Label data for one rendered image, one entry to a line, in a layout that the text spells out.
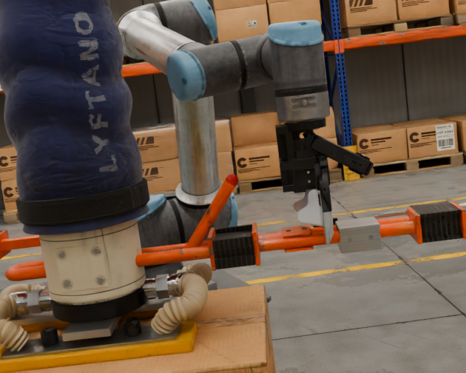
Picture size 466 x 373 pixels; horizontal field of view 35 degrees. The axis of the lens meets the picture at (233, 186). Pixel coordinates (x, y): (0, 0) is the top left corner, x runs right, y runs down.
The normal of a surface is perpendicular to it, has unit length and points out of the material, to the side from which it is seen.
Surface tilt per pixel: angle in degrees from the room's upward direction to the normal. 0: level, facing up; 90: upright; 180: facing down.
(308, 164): 90
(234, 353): 0
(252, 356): 0
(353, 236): 90
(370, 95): 90
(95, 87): 69
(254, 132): 92
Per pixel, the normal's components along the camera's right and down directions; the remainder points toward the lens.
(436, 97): 0.04, 0.14
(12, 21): -0.36, -0.06
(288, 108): -0.59, 0.19
